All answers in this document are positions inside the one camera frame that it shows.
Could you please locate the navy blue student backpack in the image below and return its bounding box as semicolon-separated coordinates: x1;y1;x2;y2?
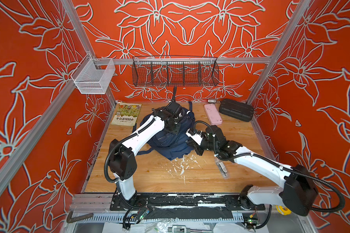
138;102;195;161

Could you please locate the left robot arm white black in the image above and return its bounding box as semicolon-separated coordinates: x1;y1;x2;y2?
104;87;183;207

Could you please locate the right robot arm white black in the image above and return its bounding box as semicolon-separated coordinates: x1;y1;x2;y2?
186;122;346;216

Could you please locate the pink pencil case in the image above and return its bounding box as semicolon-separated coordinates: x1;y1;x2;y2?
204;103;223;125

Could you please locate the clear plastic pen box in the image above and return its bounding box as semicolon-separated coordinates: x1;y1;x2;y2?
214;158;229;179

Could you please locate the black hard case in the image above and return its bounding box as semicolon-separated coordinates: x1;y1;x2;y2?
219;99;254;122

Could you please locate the colourful illustrated history book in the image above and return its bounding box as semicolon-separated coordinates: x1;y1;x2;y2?
111;103;142;126

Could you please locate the yellow tape roll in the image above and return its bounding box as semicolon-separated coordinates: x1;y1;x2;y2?
276;205;292;216

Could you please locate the dark metal hex key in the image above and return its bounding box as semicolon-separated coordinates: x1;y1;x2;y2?
66;211;94;224

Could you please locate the black wire wall basket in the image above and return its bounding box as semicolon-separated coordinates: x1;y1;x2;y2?
132;55;220;87

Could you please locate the white wire mesh basket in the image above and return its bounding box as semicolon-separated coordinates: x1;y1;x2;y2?
71;53;116;94

